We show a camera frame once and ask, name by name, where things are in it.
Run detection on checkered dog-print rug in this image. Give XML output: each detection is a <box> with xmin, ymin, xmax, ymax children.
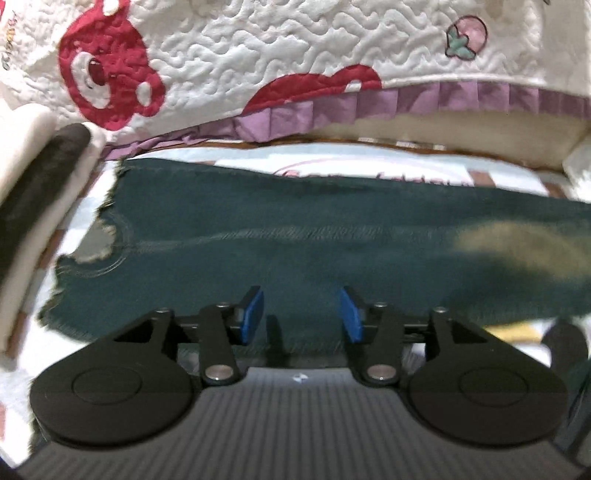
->
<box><xmin>0</xmin><ymin>138</ymin><xmax>591</xmax><ymax>462</ymax></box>

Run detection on folded white garment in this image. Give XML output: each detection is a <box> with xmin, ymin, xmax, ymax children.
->
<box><xmin>0</xmin><ymin>104</ymin><xmax>57</xmax><ymax>206</ymax></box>

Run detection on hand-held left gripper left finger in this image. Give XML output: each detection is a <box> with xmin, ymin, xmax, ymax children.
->
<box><xmin>113</xmin><ymin>285</ymin><xmax>266</xmax><ymax>386</ymax></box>

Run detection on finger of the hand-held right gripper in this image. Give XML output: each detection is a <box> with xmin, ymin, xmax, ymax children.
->
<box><xmin>540</xmin><ymin>322</ymin><xmax>589</xmax><ymax>370</ymax></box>

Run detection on white quilted bear-print blanket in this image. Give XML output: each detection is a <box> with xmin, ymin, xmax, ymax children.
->
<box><xmin>0</xmin><ymin>0</ymin><xmax>591</xmax><ymax>160</ymax></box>

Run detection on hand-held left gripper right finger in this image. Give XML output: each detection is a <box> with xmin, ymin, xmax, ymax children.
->
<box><xmin>338</xmin><ymin>285</ymin><xmax>490</xmax><ymax>386</ymax></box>

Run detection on dark blue jeans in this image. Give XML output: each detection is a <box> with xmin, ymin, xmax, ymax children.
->
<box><xmin>38</xmin><ymin>158</ymin><xmax>591</xmax><ymax>416</ymax></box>

